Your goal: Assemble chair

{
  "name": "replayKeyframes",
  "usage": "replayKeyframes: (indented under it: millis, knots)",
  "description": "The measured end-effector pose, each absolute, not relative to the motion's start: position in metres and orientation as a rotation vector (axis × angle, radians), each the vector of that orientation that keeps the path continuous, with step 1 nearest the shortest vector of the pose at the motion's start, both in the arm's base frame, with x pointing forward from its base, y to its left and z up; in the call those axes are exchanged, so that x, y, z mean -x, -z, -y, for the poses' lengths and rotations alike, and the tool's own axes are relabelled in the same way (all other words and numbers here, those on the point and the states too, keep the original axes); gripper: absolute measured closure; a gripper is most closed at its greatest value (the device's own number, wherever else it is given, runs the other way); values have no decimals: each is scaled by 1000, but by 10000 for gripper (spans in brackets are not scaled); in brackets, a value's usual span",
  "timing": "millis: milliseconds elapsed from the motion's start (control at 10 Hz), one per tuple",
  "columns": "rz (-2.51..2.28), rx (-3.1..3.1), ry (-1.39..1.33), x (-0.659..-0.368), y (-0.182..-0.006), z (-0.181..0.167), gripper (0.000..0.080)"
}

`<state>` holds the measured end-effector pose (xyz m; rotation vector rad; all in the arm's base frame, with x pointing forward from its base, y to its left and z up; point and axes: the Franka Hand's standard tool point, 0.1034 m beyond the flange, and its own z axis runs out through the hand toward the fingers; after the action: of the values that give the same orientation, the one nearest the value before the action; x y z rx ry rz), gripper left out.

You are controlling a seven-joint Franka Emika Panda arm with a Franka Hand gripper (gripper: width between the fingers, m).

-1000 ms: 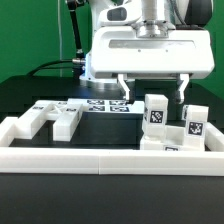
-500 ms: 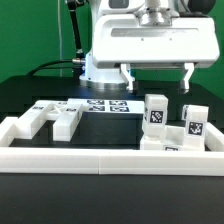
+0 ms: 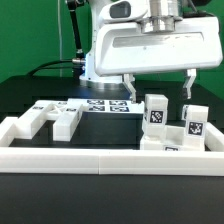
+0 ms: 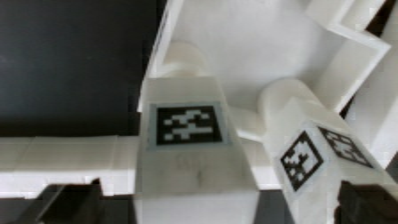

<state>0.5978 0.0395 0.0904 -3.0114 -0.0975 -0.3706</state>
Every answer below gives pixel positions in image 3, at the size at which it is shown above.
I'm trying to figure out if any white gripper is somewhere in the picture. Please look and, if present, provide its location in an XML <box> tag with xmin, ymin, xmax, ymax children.
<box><xmin>95</xmin><ymin>0</ymin><xmax>223</xmax><ymax>103</ymax></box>

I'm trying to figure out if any white chair seat part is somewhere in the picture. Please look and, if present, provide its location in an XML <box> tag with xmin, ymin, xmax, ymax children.
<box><xmin>139</xmin><ymin>123</ymin><xmax>206</xmax><ymax>152</ymax></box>

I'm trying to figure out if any white U-shaped fence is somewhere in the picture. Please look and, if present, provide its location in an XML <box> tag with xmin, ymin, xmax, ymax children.
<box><xmin>0</xmin><ymin>117</ymin><xmax>224</xmax><ymax>176</ymax></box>

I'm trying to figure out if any white marker base plate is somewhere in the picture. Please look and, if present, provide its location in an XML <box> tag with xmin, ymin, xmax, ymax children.
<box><xmin>67</xmin><ymin>98</ymin><xmax>144</xmax><ymax>114</ymax></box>

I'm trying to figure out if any white chair back frame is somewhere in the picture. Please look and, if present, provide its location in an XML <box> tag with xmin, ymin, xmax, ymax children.
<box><xmin>15</xmin><ymin>99</ymin><xmax>83</xmax><ymax>142</ymax></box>

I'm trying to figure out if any black cable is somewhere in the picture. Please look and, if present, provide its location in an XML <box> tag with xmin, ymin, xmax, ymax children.
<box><xmin>27</xmin><ymin>59</ymin><xmax>75</xmax><ymax>77</ymax></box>

